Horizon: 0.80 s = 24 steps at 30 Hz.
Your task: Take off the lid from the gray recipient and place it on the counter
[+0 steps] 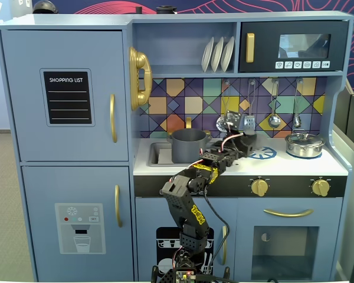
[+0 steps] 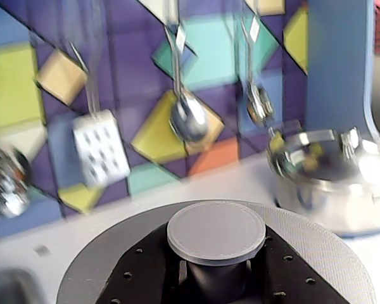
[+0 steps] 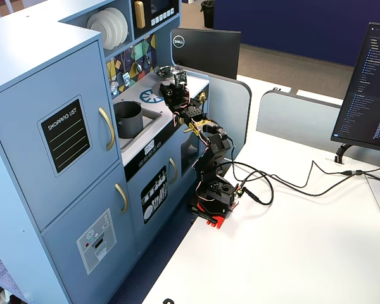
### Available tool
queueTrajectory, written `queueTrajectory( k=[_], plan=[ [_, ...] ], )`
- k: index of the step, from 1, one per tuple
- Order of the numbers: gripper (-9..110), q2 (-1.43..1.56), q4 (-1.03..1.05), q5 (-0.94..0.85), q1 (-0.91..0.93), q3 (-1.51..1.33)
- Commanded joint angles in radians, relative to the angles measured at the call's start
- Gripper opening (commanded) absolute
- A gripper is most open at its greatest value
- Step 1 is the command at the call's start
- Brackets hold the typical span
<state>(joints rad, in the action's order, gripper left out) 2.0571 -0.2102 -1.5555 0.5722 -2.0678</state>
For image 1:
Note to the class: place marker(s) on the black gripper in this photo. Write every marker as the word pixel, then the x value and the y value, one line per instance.
pixel 249 146

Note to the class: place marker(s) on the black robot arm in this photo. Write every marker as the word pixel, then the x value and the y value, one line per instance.
pixel 194 215

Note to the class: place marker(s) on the red black robot base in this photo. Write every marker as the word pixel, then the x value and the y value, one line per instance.
pixel 183 275

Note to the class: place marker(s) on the steel pot with lid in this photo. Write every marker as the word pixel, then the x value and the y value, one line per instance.
pixel 304 146

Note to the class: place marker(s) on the steel slotted spatula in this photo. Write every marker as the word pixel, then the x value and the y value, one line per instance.
pixel 249 122

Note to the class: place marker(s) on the steel ladle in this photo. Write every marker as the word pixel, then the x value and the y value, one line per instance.
pixel 273 121

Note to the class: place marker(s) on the steel skimmer spoon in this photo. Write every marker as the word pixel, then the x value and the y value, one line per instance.
pixel 221 123

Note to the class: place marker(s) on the gold stove knob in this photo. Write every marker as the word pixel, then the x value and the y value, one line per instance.
pixel 259 187
pixel 321 187

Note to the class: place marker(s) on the small steel spoon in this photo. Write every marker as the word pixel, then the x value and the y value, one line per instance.
pixel 296 121

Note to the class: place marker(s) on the gray pot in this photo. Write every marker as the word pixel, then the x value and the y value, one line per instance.
pixel 186 150

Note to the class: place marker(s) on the gold faucet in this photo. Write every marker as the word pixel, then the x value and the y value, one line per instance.
pixel 188 122

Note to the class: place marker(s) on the blue oven door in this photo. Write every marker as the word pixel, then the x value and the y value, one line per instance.
pixel 283 224

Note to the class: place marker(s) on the gray toy sink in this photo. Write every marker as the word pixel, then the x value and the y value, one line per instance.
pixel 160 154

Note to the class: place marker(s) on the white toy plate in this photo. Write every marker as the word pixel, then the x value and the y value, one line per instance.
pixel 207 54
pixel 227 54
pixel 217 54

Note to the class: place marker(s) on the dark toy microwave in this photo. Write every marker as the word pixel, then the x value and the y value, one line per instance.
pixel 265 44

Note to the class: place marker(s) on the gold toy telephone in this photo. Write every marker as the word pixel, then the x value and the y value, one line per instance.
pixel 140 76

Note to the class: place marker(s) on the blue toy kitchen unit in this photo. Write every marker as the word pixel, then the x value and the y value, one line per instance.
pixel 180 17

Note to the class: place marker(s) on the black round device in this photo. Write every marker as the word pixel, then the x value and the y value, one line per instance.
pixel 166 10

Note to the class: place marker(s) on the small black cylinder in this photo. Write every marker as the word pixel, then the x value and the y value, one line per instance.
pixel 138 9

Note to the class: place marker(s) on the black shopping list board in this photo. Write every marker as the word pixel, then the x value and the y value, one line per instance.
pixel 67 98

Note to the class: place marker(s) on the lower blue fridge door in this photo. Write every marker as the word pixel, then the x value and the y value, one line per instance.
pixel 41 182

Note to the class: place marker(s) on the blue fridge door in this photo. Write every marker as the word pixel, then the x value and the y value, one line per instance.
pixel 41 182
pixel 23 118

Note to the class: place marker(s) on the upper blue fridge door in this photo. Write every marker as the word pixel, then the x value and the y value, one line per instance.
pixel 23 118

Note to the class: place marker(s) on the black helmet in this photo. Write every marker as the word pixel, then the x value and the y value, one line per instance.
pixel 44 7

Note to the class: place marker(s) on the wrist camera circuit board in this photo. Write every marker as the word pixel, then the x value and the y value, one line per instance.
pixel 233 118

